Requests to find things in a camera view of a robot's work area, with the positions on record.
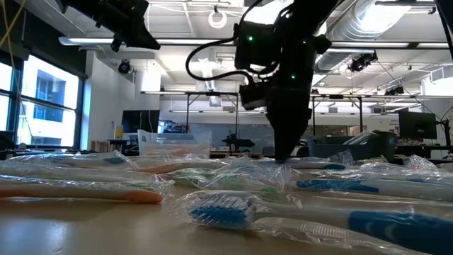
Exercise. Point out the black ceiling camera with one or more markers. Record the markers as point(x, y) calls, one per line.
point(394, 91)
point(361, 63)
point(124, 66)

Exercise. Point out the clear plastic container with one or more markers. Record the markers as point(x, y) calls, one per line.
point(173, 138)

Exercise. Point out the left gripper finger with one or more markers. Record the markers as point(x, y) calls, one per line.
point(127, 40)
point(139, 25)

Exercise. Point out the yellow container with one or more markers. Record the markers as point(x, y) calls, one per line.
point(118, 131)

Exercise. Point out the large glass window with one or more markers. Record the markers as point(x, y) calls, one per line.
point(49, 117)

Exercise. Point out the black monitor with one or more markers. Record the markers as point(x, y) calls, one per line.
point(139, 121)
point(417, 124)

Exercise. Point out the ceiling light strip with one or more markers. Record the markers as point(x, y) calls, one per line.
point(377, 44)
point(194, 41)

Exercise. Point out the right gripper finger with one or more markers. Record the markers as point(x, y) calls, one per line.
point(288, 131)

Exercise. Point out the teal plastic bin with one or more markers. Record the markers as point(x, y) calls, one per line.
point(336, 147)

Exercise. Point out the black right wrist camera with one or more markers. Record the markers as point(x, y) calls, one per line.
point(253, 96)

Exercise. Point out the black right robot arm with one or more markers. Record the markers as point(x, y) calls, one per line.
point(258, 46)

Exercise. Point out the black background robot arm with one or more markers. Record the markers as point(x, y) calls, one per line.
point(240, 142)

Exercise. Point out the wooden blocks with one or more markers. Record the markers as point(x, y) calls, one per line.
point(101, 146)

